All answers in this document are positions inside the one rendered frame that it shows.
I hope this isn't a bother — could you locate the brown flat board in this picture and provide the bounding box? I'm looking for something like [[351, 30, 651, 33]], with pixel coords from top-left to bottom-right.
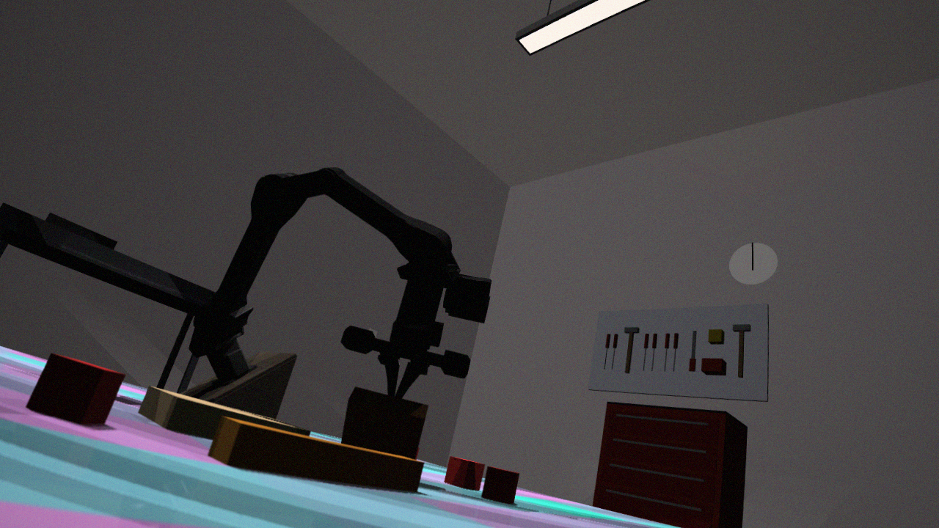
[[208, 416, 424, 492]]

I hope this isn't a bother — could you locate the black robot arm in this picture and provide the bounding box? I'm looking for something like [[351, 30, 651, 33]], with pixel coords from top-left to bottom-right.
[[189, 167, 492, 386]]

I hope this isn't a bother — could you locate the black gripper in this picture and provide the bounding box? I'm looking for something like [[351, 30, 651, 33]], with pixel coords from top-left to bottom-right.
[[340, 302, 470, 399]]

